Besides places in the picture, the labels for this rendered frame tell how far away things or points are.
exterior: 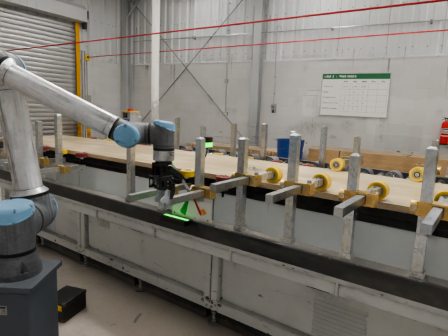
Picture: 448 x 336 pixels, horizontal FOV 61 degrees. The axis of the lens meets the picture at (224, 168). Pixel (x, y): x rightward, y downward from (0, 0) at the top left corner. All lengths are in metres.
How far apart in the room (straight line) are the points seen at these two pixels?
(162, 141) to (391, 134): 7.42
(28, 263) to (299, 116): 8.02
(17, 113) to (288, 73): 8.01
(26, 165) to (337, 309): 1.50
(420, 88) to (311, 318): 7.07
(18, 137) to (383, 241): 1.55
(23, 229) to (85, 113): 0.49
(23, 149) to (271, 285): 1.33
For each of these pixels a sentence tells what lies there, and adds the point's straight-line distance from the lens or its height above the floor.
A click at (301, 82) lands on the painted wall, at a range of 9.15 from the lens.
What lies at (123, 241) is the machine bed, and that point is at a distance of 2.79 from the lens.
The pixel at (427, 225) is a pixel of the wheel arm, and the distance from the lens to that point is 1.21.
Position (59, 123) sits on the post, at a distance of 2.80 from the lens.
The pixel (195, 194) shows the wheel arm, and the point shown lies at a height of 0.85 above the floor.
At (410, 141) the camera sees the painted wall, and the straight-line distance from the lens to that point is 8.65.
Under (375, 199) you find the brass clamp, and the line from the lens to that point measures 1.47.
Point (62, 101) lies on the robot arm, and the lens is 1.51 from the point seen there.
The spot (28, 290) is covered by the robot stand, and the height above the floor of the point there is 0.59.
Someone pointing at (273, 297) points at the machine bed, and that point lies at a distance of 2.10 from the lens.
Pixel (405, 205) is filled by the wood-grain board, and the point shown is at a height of 0.90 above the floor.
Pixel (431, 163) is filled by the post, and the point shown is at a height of 1.10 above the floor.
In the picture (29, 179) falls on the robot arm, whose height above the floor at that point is 0.94.
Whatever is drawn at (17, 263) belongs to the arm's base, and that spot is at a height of 0.66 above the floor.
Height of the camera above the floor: 1.26
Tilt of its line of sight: 9 degrees down
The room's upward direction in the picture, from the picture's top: 2 degrees clockwise
